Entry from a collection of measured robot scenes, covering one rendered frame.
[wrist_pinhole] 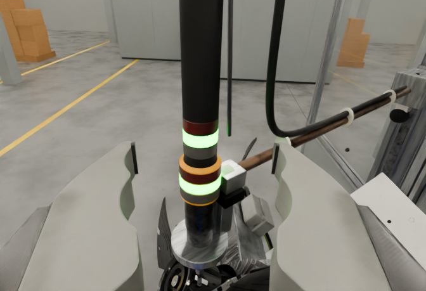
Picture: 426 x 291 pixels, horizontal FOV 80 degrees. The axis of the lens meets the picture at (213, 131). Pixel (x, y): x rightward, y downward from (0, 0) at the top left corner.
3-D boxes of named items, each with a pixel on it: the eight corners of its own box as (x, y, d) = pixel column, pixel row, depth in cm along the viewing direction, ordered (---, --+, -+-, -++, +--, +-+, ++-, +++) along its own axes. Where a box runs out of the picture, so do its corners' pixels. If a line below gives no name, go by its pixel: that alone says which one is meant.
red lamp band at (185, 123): (204, 116, 26) (205, 105, 26) (225, 129, 24) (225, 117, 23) (175, 125, 24) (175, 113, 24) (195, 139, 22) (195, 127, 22)
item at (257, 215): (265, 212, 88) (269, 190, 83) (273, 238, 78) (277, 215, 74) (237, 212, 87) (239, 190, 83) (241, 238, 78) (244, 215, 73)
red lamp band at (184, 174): (205, 155, 29) (205, 146, 29) (229, 174, 26) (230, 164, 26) (171, 167, 27) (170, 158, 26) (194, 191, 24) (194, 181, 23)
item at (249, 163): (402, 92, 59) (405, 87, 59) (409, 94, 59) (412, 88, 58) (222, 175, 30) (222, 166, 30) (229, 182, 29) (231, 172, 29)
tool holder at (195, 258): (217, 207, 37) (220, 151, 33) (251, 241, 33) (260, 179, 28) (161, 237, 33) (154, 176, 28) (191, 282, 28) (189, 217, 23)
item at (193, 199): (205, 173, 31) (205, 164, 30) (228, 193, 28) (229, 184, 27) (172, 187, 28) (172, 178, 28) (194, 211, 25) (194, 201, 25)
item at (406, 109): (392, 116, 66) (399, 99, 64) (409, 122, 63) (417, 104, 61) (383, 121, 63) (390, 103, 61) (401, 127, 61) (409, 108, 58)
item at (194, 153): (204, 138, 28) (204, 128, 27) (224, 153, 25) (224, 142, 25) (177, 148, 26) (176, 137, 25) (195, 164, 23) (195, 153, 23)
